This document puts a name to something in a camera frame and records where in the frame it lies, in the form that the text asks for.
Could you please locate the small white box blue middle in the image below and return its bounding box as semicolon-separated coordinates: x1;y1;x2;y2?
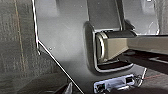
94;75;136;93

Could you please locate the thick grey robot limb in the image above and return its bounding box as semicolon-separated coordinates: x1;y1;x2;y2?
95;29;168;64

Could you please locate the thin red cable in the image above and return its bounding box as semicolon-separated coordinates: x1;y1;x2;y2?
134;71;168;88

